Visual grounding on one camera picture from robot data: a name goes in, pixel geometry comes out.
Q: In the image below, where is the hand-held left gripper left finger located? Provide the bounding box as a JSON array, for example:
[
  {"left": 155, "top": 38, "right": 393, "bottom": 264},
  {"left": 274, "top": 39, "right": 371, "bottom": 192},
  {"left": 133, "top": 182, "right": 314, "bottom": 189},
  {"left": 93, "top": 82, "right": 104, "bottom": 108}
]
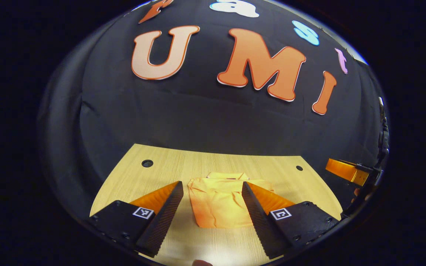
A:
[{"left": 89, "top": 181, "right": 184, "bottom": 258}]

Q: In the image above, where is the yellow polo T-shirt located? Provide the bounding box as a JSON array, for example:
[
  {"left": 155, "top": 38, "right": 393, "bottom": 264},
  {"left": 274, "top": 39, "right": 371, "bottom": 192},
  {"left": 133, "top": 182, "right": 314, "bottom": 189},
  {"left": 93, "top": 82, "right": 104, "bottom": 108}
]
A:
[{"left": 188, "top": 172, "right": 274, "bottom": 229}]

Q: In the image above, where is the black backdrop cloth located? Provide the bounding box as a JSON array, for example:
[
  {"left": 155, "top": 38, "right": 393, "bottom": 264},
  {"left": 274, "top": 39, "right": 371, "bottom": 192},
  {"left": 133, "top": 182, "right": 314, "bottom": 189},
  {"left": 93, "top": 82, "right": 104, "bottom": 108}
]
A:
[{"left": 39, "top": 0, "right": 389, "bottom": 220}]

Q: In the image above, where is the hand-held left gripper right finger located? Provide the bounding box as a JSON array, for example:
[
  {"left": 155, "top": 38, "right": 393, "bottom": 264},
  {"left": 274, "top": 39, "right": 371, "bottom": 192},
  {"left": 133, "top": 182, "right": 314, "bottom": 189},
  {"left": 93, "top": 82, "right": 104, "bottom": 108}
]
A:
[{"left": 242, "top": 181, "right": 341, "bottom": 259}]

